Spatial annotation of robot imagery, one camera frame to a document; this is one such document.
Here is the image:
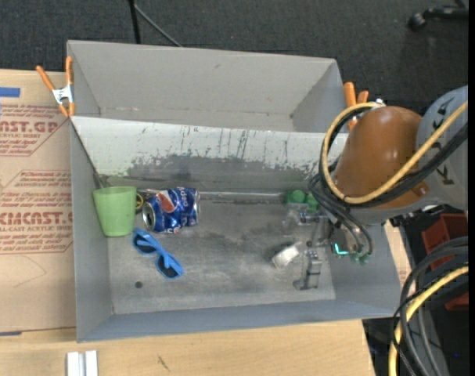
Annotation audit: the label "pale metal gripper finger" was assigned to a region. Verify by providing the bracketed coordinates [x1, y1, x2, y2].
[284, 207, 321, 227]
[293, 248, 325, 291]

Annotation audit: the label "green round toy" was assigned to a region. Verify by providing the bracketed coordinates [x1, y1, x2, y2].
[282, 189, 321, 212]

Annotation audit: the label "grey metal bin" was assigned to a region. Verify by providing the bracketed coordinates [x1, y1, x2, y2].
[66, 39, 403, 343]

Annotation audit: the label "blue crushed soda can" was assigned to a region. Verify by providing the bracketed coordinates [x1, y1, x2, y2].
[142, 186, 201, 235]

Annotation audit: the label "blue sunglasses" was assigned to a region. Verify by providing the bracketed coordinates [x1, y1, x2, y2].
[131, 227, 185, 280]

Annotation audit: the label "green plastic cup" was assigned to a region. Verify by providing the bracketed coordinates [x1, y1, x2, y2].
[92, 186, 138, 238]

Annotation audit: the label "brown cardboard board red print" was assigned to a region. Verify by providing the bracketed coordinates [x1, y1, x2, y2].
[0, 67, 78, 334]

